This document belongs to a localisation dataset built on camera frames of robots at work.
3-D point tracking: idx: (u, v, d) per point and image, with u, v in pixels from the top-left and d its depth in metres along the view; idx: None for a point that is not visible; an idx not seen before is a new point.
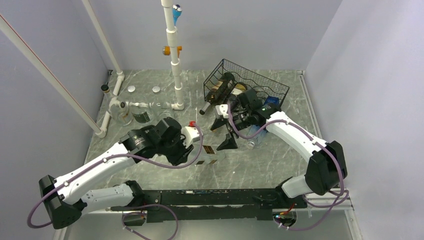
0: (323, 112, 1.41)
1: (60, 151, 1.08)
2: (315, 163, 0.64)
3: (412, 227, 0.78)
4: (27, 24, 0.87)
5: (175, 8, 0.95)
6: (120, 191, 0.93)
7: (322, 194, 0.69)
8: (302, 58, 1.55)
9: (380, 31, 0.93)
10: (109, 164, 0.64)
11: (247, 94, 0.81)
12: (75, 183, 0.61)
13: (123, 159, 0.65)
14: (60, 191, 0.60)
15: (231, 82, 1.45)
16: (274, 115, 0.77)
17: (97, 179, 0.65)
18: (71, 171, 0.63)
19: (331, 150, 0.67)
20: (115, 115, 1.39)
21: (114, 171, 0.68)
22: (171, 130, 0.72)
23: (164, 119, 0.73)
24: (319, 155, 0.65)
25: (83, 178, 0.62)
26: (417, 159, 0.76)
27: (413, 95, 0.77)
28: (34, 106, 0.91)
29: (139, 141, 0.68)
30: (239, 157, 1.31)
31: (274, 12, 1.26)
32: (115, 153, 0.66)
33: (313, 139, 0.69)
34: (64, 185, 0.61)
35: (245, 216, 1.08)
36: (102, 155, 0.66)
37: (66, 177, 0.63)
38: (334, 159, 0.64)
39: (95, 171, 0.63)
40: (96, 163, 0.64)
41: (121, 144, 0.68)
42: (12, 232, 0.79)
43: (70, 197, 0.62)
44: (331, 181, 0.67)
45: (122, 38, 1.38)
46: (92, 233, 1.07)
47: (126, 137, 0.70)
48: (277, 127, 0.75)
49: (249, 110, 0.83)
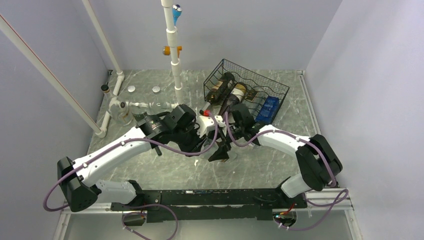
0: (322, 112, 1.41)
1: (59, 151, 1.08)
2: (301, 156, 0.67)
3: (412, 228, 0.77)
4: (27, 24, 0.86)
5: (175, 8, 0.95)
6: (127, 187, 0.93)
7: (322, 189, 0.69)
8: (302, 57, 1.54)
9: (380, 31, 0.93)
10: (127, 147, 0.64)
11: (240, 111, 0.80)
12: (94, 164, 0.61)
13: (141, 143, 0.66)
14: (79, 172, 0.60)
15: (231, 81, 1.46)
16: (263, 128, 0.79)
17: (115, 162, 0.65)
18: (89, 153, 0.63)
19: (316, 143, 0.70)
20: (115, 115, 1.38)
21: (131, 155, 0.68)
22: (186, 116, 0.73)
23: (180, 105, 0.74)
24: (305, 149, 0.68)
25: (102, 160, 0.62)
26: (417, 159, 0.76)
27: (413, 96, 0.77)
28: (34, 106, 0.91)
29: (155, 126, 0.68)
30: (239, 157, 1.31)
31: (274, 12, 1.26)
32: (133, 137, 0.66)
33: (297, 137, 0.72)
34: (83, 166, 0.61)
35: (245, 217, 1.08)
36: (120, 138, 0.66)
37: (84, 159, 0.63)
38: (319, 150, 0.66)
39: (113, 154, 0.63)
40: (115, 146, 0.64)
41: (139, 129, 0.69)
42: (12, 232, 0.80)
43: (89, 179, 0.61)
44: (327, 175, 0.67)
45: (122, 37, 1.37)
46: (92, 233, 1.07)
47: (143, 121, 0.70)
48: (264, 137, 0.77)
49: (241, 126, 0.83)
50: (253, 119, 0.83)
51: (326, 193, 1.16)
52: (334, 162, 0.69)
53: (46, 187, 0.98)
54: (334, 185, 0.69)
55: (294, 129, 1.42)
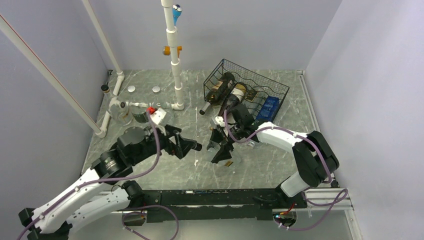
0: (323, 112, 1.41)
1: (59, 151, 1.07)
2: (298, 152, 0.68)
3: (412, 228, 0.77)
4: (27, 24, 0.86)
5: (174, 8, 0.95)
6: (114, 200, 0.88)
7: (317, 185, 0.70)
8: (302, 57, 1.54)
9: (380, 31, 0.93)
10: (82, 192, 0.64)
11: (239, 110, 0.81)
12: (50, 214, 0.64)
13: (96, 185, 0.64)
14: (37, 224, 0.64)
15: (231, 82, 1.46)
16: (262, 124, 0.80)
17: (75, 206, 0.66)
18: (47, 202, 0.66)
19: (313, 139, 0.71)
20: (115, 115, 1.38)
21: (92, 196, 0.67)
22: (132, 147, 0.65)
23: (121, 135, 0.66)
24: (302, 145, 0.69)
25: (58, 209, 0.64)
26: (417, 159, 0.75)
27: (413, 96, 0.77)
28: (34, 106, 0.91)
29: (110, 164, 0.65)
30: (239, 157, 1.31)
31: (274, 12, 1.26)
32: (87, 181, 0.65)
33: (294, 133, 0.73)
34: (40, 218, 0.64)
35: (245, 217, 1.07)
36: (76, 183, 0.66)
37: (43, 208, 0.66)
38: (315, 146, 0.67)
39: (68, 201, 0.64)
40: (69, 193, 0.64)
41: (93, 170, 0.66)
42: (12, 232, 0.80)
43: (49, 227, 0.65)
44: (323, 171, 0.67)
45: (122, 37, 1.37)
46: (92, 234, 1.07)
47: (97, 161, 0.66)
48: (264, 134, 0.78)
49: (241, 125, 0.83)
50: (252, 117, 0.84)
51: (326, 193, 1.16)
52: (330, 158, 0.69)
53: (46, 188, 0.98)
54: (330, 182, 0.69)
55: (294, 129, 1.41)
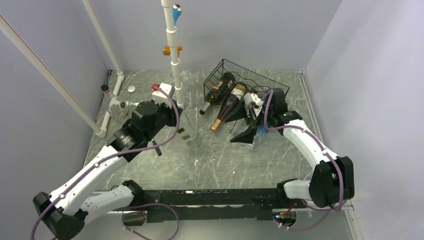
0: (323, 112, 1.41)
1: (60, 151, 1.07)
2: (319, 172, 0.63)
3: (412, 227, 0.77)
4: (26, 24, 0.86)
5: (174, 8, 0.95)
6: (120, 194, 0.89)
7: (321, 206, 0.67)
8: (302, 57, 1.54)
9: (381, 30, 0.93)
10: (102, 167, 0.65)
11: (276, 95, 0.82)
12: (71, 192, 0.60)
13: (115, 159, 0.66)
14: (58, 204, 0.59)
15: (231, 81, 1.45)
16: (293, 121, 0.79)
17: (94, 185, 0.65)
18: (65, 183, 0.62)
19: (341, 165, 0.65)
20: (115, 115, 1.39)
21: (108, 174, 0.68)
22: (147, 118, 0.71)
23: (135, 110, 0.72)
24: (327, 167, 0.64)
25: (80, 187, 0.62)
26: (416, 159, 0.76)
27: (414, 95, 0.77)
28: (34, 107, 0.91)
29: (127, 139, 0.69)
30: (239, 157, 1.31)
31: (274, 12, 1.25)
32: (105, 156, 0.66)
33: (325, 149, 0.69)
34: (60, 197, 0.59)
35: (245, 216, 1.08)
36: (92, 161, 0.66)
37: (60, 190, 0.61)
38: (339, 173, 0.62)
39: (90, 177, 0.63)
40: (89, 170, 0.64)
41: (110, 147, 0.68)
42: (12, 233, 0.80)
43: (69, 208, 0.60)
44: (335, 197, 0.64)
45: (122, 37, 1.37)
46: (92, 232, 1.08)
47: (112, 138, 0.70)
48: (292, 133, 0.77)
49: (271, 110, 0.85)
50: (286, 107, 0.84)
51: None
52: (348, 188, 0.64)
53: (46, 188, 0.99)
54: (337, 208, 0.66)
55: None
